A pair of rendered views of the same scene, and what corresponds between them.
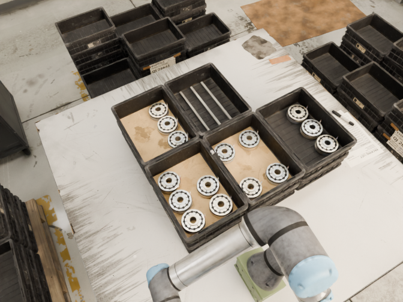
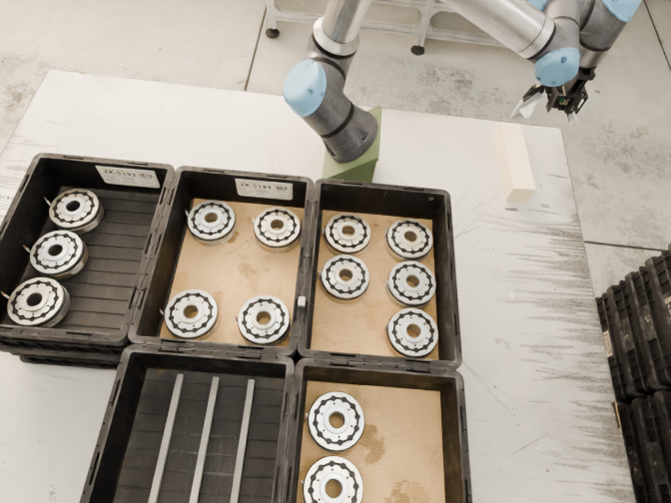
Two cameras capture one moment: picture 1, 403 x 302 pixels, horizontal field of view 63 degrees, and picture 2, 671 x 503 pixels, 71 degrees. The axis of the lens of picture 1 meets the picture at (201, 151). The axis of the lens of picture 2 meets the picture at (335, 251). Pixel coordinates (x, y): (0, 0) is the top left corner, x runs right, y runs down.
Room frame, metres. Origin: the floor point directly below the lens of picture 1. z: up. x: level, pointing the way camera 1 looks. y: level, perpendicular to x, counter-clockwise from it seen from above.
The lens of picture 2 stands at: (1.05, 0.13, 1.75)
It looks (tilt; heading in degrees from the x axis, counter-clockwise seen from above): 61 degrees down; 203
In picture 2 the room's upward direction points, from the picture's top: 8 degrees clockwise
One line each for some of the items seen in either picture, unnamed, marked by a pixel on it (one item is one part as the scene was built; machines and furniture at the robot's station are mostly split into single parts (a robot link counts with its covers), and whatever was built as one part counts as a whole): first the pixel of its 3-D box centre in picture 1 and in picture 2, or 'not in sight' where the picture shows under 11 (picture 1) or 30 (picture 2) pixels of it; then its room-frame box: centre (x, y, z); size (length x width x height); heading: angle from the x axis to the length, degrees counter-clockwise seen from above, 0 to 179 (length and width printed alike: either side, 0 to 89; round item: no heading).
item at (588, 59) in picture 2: not in sight; (589, 49); (0.02, 0.20, 1.12); 0.08 x 0.08 x 0.05
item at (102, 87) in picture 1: (114, 88); not in sight; (1.84, 0.66, 0.26); 0.40 x 0.30 x 0.23; 115
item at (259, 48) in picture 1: (258, 46); not in sight; (1.69, -0.43, 0.71); 0.22 x 0.19 x 0.01; 25
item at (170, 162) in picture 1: (195, 191); (376, 277); (0.61, 0.04, 0.87); 0.40 x 0.30 x 0.11; 27
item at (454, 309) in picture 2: (194, 186); (380, 266); (0.61, 0.04, 0.92); 0.40 x 0.30 x 0.02; 27
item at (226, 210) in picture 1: (220, 204); (347, 232); (0.54, -0.07, 0.86); 0.10 x 0.10 x 0.01
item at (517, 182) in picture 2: not in sight; (512, 161); (0.00, 0.19, 0.73); 0.24 x 0.06 x 0.06; 29
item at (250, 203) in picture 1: (252, 154); (231, 253); (0.74, -0.23, 0.92); 0.40 x 0.30 x 0.02; 27
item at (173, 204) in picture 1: (180, 200); (411, 282); (0.57, 0.11, 0.86); 0.10 x 0.10 x 0.01
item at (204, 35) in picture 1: (201, 46); not in sight; (2.18, -0.07, 0.31); 0.40 x 0.30 x 0.34; 115
